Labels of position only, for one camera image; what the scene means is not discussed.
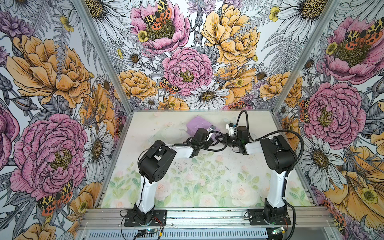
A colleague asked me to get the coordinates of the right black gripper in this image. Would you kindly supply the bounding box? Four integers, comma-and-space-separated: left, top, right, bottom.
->
214, 133, 241, 148

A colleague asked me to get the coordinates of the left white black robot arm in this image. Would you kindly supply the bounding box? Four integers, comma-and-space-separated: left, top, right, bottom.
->
122, 128, 223, 228

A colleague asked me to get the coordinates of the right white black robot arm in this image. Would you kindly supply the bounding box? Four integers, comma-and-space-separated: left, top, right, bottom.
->
226, 123, 297, 226

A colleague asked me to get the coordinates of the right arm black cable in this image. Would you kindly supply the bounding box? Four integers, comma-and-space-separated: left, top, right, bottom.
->
235, 110, 306, 240

